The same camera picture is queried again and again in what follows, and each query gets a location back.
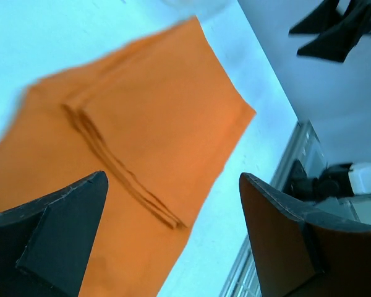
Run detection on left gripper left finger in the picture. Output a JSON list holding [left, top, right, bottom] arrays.
[[0, 171, 108, 296]]

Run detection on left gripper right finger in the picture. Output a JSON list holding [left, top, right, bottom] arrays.
[[239, 173, 371, 297]]

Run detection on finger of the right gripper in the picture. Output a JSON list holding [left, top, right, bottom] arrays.
[[289, 0, 342, 35], [297, 20, 371, 63]]

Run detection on orange trousers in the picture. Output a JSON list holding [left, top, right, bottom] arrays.
[[0, 18, 255, 296]]

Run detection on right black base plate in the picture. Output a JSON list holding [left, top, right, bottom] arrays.
[[287, 160, 316, 202]]

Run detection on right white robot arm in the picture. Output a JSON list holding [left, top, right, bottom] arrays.
[[283, 1, 371, 202]]

